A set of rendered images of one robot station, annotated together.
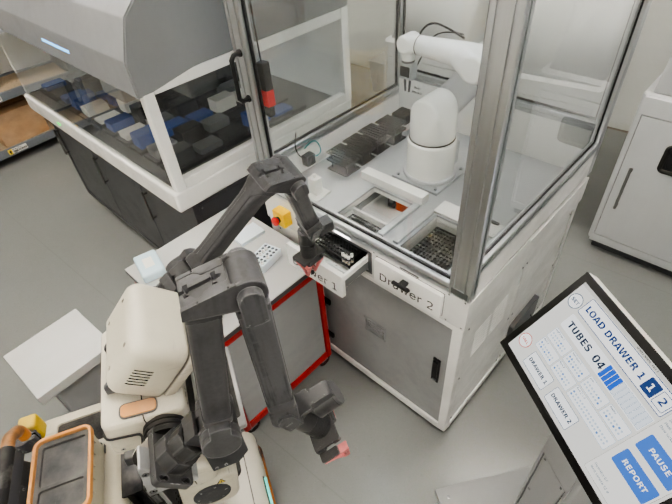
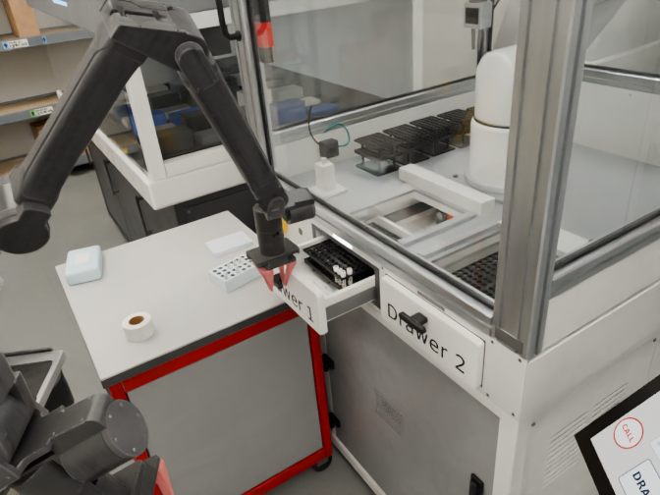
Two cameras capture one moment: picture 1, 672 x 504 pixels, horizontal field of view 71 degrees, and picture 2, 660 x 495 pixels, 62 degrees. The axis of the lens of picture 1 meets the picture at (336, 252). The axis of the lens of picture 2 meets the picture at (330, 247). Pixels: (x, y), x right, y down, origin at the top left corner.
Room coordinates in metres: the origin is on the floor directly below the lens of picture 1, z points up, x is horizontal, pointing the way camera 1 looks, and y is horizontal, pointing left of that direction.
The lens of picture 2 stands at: (0.22, -0.26, 1.59)
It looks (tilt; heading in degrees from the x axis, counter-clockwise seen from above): 30 degrees down; 13
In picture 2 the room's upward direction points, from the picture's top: 5 degrees counter-clockwise
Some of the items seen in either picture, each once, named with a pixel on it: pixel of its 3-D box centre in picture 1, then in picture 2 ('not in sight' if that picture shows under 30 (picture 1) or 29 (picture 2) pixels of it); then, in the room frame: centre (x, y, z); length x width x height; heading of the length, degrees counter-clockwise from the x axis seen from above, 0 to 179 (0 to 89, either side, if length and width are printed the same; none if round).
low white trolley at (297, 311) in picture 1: (241, 321); (203, 374); (1.44, 0.48, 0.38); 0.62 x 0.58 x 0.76; 43
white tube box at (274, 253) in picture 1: (264, 257); (236, 272); (1.43, 0.30, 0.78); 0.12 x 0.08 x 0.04; 145
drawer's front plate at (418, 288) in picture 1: (406, 286); (426, 327); (1.11, -0.24, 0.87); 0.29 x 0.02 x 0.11; 43
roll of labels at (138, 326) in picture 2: not in sight; (137, 326); (1.18, 0.46, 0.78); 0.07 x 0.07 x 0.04
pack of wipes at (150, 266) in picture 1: (149, 265); (83, 264); (1.44, 0.78, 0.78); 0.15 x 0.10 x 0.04; 30
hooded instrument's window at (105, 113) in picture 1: (163, 60); (199, 51); (2.82, 0.90, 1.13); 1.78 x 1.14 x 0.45; 43
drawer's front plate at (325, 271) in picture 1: (315, 268); (290, 285); (1.25, 0.08, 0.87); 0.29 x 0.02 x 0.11; 43
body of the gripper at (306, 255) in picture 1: (308, 249); (271, 242); (1.20, 0.09, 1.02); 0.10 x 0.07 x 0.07; 133
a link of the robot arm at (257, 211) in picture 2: (307, 235); (270, 216); (1.20, 0.09, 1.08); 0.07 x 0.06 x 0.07; 127
